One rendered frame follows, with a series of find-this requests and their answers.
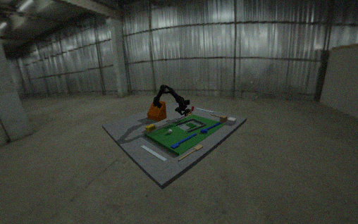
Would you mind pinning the green flat mat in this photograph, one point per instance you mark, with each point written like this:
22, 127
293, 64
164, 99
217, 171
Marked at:
178, 134

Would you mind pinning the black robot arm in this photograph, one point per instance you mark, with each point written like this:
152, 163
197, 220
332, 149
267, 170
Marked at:
178, 99

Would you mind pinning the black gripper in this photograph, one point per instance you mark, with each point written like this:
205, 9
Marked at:
182, 108

